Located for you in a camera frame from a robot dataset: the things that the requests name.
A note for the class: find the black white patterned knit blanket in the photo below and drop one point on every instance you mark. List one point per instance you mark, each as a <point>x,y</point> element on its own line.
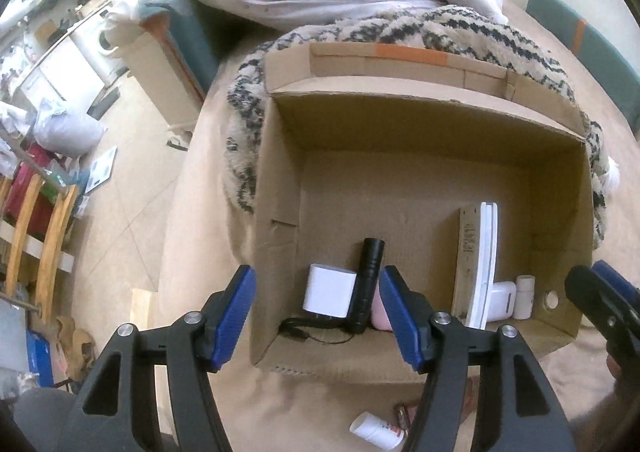
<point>400,29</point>

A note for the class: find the white tube with red label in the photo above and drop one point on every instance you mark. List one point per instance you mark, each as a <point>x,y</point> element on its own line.
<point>377,432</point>

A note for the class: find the beige slippers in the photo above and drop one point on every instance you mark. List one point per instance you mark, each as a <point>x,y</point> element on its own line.
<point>75,344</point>

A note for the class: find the white book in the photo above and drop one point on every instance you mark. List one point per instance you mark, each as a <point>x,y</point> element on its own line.
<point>485,262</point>

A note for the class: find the grey filled trash bag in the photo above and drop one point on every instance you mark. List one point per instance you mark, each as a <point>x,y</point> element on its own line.
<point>67,124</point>

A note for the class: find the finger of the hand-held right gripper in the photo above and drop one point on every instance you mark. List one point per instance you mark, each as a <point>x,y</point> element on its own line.
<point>597,299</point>
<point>617,279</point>

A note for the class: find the wooden ruler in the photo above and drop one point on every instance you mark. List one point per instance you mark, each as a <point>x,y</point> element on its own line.
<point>466,262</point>

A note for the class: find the blue box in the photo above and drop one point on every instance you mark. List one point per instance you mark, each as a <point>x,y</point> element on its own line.
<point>39,357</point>

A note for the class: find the white charger block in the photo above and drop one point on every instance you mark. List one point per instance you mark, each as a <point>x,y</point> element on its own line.
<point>327,289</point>

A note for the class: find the cream bed base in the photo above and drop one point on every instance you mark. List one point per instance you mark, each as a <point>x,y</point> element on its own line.
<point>155,77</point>

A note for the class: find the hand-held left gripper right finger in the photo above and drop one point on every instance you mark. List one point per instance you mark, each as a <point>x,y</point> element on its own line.
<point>402,317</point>

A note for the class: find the wooden chair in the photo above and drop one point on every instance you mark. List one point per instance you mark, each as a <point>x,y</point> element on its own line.
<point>50,237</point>

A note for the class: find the small brown tube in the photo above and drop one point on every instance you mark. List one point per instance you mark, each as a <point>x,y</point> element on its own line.
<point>404,415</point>

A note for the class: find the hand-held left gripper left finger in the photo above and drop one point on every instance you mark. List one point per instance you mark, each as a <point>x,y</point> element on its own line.
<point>230,317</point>

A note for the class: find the person's right forearm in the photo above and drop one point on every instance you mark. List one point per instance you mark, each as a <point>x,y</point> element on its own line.
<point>607,417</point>

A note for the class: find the teal cushion with orange stripe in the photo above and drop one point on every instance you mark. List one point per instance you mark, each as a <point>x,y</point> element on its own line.
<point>585,39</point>

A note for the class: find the teal cushion with orange edge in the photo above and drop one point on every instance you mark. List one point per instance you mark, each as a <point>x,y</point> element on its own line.
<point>185,37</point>

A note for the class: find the pink shell-shaped case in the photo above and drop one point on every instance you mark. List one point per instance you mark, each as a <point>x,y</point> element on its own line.
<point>382,313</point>

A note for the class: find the black flat floor item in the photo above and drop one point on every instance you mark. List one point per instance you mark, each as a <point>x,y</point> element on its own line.
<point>104,103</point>

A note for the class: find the brown cardboard box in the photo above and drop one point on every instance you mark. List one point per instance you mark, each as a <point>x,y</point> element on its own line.
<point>410,182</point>

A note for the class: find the white washing machine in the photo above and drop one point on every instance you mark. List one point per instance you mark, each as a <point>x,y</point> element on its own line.
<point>106,39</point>

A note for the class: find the white kitchen base cabinets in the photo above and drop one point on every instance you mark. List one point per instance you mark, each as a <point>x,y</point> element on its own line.
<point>60,69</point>

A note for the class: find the red bag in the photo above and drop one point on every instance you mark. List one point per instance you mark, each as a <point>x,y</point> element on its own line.
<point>27,177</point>

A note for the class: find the light blue bathroom scale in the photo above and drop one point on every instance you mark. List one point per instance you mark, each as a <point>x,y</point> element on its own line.
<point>102,169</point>

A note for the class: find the hanging pale clothes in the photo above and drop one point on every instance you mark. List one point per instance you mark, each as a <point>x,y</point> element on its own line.
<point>10,132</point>

